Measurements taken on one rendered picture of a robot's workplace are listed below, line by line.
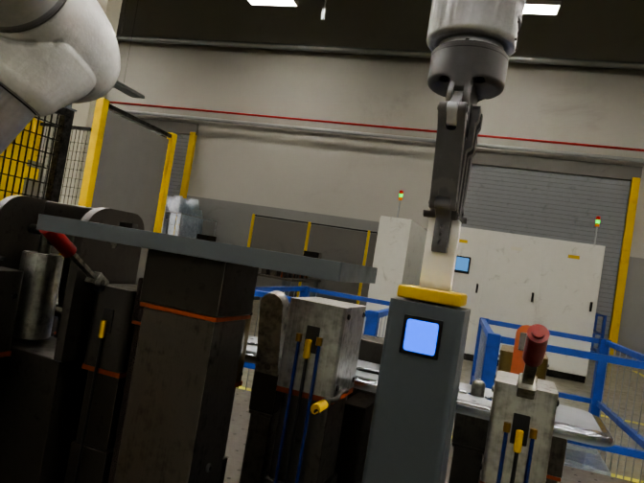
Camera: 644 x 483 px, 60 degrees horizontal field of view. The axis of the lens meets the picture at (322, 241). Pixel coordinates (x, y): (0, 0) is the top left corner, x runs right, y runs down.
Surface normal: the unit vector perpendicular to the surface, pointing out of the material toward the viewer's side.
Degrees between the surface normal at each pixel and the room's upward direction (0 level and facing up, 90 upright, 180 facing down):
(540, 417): 90
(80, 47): 123
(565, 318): 90
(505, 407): 90
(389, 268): 90
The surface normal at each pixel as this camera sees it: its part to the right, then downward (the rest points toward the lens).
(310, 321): -0.33, -0.08
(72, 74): 0.76, 0.60
